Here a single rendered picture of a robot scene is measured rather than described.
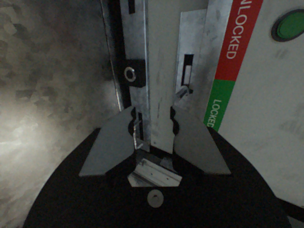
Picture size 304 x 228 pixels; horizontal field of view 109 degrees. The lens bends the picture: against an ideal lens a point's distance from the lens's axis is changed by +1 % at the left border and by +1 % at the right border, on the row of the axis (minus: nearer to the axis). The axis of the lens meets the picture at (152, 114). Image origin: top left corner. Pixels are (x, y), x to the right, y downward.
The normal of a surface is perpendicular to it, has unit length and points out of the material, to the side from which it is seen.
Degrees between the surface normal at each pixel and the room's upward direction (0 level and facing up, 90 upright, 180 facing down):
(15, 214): 0
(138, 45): 90
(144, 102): 90
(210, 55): 90
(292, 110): 90
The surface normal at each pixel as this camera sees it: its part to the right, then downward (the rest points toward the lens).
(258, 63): -0.50, 0.44
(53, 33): 0.87, 0.24
